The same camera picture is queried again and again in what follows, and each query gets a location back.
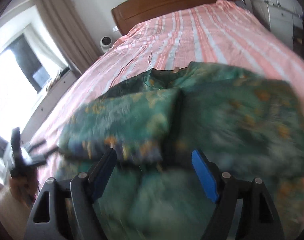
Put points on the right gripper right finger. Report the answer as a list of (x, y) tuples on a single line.
[(259, 218)]

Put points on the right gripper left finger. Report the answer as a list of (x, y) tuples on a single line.
[(49, 217)]

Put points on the green patterned garment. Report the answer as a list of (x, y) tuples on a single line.
[(248, 125)]

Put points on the person's left hand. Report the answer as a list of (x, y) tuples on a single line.
[(25, 188)]

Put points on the white window ledge cabinet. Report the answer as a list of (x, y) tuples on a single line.
[(46, 104)]

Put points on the beige curtain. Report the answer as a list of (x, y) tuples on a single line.
[(69, 33)]

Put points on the pink striped bed sheet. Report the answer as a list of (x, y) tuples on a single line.
[(220, 32)]

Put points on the white bedside cabinet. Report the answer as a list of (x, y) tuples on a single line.
[(283, 23)]

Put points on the brown wooden headboard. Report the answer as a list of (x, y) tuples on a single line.
[(172, 2)]

